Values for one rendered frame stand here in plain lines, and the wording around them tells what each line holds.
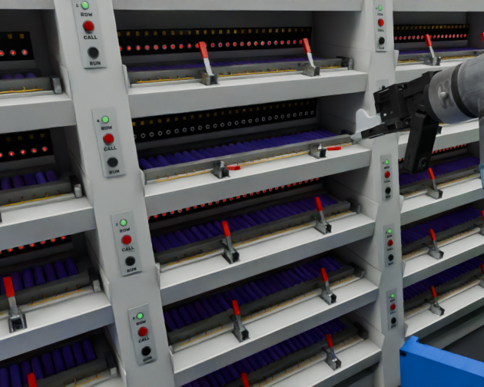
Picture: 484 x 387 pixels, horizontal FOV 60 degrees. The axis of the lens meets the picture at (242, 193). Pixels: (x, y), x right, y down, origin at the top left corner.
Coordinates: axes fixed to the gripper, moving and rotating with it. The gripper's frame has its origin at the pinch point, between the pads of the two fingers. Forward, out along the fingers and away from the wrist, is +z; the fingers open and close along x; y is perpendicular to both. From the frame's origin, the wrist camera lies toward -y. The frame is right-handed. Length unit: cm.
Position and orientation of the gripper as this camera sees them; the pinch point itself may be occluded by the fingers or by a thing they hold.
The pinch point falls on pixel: (363, 137)
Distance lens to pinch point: 92.5
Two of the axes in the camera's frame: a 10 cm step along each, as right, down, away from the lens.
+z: -4.5, 1.1, 8.9
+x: -8.7, 2.0, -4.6
